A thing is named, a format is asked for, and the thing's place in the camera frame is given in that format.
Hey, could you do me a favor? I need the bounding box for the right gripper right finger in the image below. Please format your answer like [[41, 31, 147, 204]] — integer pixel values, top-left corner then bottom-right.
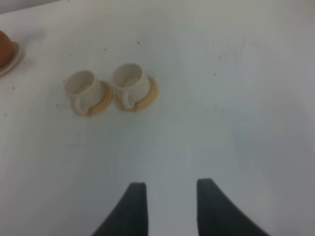
[[196, 178, 267, 236]]

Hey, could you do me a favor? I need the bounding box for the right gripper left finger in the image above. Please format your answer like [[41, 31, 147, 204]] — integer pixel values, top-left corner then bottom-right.
[[93, 182, 149, 236]]

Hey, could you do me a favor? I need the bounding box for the brown clay teapot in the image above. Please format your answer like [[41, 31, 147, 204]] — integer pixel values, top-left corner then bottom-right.
[[0, 31, 13, 68]]

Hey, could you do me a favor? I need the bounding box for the beige round teapot coaster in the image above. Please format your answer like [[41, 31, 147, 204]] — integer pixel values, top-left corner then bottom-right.
[[0, 41, 25, 77]]

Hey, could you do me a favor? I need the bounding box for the right orange cup saucer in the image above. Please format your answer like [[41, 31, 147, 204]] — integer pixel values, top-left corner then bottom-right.
[[113, 76, 159, 112]]

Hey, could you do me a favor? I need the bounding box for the orange cup saucer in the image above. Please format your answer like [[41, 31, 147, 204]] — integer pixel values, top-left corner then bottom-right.
[[113, 76, 159, 112], [70, 81, 114, 117]]

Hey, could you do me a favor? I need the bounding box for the left orange cup saucer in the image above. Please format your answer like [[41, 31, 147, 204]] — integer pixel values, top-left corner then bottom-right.
[[70, 81, 114, 117]]

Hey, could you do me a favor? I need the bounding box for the right white teacup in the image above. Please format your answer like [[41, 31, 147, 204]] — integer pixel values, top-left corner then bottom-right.
[[112, 63, 150, 110]]

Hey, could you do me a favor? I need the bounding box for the white teacup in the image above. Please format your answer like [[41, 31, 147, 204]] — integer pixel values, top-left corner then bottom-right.
[[112, 63, 150, 110], [64, 70, 104, 115]]

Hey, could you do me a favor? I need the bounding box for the left white teacup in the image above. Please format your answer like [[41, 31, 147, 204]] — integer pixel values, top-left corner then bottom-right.
[[64, 70, 104, 115]]

